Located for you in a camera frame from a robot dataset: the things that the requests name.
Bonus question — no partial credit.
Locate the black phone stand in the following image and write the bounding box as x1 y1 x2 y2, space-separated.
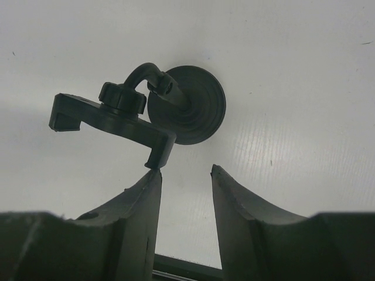
49 63 226 169

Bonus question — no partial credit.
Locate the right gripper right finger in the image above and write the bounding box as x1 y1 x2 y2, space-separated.
211 165 374 280

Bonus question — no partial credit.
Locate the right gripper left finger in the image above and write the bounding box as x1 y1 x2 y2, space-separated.
1 170 162 280

